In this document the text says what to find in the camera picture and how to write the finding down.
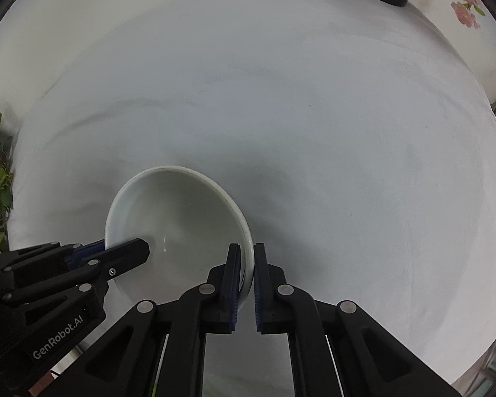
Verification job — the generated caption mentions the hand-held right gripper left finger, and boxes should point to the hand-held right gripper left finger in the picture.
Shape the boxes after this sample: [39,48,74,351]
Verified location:
[25,243,242,397]

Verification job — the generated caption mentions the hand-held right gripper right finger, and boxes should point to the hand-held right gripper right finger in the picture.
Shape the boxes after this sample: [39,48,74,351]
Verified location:
[253,243,459,397]

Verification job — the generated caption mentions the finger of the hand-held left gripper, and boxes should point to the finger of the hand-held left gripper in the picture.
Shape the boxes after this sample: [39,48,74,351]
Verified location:
[0,238,150,304]
[0,239,108,274]

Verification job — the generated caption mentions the white bowl with thin rim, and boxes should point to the white bowl with thin rim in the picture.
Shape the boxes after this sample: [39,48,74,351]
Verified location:
[104,166,255,313]

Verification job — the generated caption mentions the pink artificial blossom tree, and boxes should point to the pink artificial blossom tree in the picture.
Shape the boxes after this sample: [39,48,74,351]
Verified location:
[443,0,486,29]

